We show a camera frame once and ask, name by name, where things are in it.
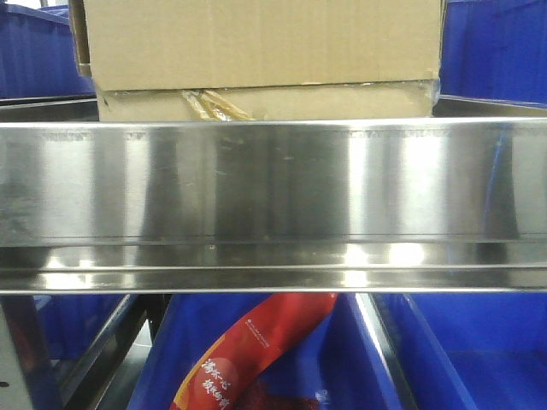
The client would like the blue bin middle shelf left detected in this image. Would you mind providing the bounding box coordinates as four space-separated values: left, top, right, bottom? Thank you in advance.
1 2 95 99

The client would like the blue bin lower centre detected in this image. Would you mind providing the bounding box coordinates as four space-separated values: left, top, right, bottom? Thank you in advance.
128 293 403 409

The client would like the blue bin lower right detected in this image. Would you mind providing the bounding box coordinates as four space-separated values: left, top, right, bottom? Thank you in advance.
375 293 546 409

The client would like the worn brown cardboard box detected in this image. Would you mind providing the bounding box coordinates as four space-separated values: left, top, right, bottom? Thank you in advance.
68 1 446 122

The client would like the stainless steel shelf rail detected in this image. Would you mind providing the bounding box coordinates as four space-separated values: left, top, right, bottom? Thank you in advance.
1 118 546 294

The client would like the blue bin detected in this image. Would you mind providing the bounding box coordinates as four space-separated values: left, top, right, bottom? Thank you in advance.
128 293 403 409
33 294 122 360
375 293 546 409

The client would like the blue bin shelf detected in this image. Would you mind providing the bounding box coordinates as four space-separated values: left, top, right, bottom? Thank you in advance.
1 2 95 99
440 1 546 105

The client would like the blue bin lower left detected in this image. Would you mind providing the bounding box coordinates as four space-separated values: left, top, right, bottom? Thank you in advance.
33 294 122 360

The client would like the blue bin middle shelf right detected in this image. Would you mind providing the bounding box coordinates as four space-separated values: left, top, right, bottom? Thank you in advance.
440 1 546 105

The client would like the red snack bag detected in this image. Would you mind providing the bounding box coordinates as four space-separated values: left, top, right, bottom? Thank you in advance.
169 292 338 409

